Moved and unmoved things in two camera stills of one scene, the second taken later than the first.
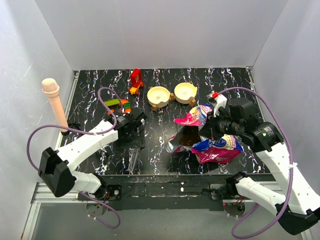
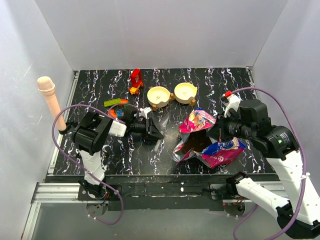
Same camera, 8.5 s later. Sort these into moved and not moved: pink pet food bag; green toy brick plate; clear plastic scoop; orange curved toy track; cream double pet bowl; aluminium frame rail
Moved: pink pet food bag; clear plastic scoop
Not moved: orange curved toy track; green toy brick plate; aluminium frame rail; cream double pet bowl
